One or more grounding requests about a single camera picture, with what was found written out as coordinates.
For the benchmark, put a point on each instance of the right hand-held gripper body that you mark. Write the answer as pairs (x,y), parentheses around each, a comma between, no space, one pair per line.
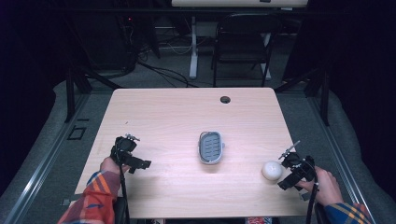
(300,169)

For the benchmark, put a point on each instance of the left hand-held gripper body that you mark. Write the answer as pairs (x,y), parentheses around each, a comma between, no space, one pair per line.
(124,146)

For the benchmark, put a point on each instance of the white round ball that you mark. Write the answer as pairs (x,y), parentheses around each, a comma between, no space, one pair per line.
(272,170)

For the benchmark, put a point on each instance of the person's left hand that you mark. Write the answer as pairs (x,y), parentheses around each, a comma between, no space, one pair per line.
(109,165)

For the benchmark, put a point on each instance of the person's right hand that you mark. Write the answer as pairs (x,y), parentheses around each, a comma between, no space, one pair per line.
(327,186)

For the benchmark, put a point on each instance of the red patterned item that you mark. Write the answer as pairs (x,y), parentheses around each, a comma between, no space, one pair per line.
(258,221)

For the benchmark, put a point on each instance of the grey soap dish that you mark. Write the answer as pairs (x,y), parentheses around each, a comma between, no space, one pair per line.
(211,147)

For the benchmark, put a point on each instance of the black table grommet hole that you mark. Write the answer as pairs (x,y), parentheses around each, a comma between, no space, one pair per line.
(225,100)

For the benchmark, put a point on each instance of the white desk leg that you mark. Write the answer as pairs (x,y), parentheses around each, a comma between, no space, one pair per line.
(267,62)
(193,49)

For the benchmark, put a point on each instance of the black folding chair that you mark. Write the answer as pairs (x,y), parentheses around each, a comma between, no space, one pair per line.
(241,40)

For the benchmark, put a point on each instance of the metal floor rail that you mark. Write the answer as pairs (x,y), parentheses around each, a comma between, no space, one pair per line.
(336,149)
(46,161)

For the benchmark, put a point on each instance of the black metal stand frame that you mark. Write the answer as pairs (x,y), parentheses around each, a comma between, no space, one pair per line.
(70,93)
(325,99)

